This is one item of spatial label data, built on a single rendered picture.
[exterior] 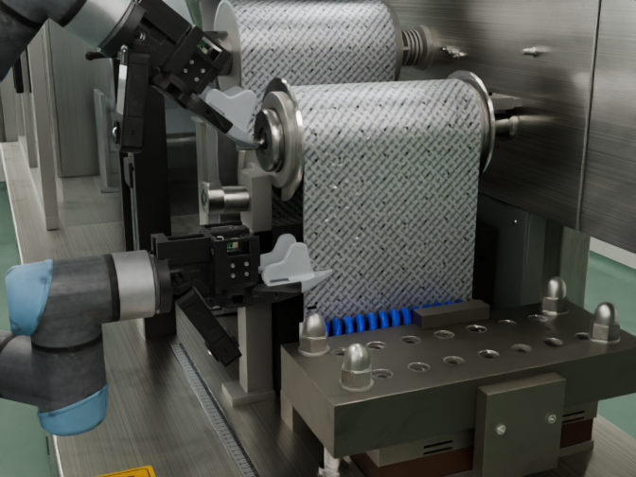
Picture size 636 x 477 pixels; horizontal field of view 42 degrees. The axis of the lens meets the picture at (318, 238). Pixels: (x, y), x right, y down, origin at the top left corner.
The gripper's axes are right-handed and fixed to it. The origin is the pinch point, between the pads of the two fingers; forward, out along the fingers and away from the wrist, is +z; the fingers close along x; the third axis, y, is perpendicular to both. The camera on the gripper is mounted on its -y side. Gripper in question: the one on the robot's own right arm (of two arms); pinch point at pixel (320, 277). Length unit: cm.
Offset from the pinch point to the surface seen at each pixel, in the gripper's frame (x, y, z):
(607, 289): 217, -109, 241
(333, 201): -0.2, 9.5, 1.6
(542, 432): -22.0, -12.9, 17.4
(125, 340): 34.0, -19.0, -19.0
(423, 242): -0.3, 2.9, 13.9
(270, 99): 7.2, 20.7, -3.5
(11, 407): 198, -109, -38
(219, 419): 4.3, -18.9, -12.0
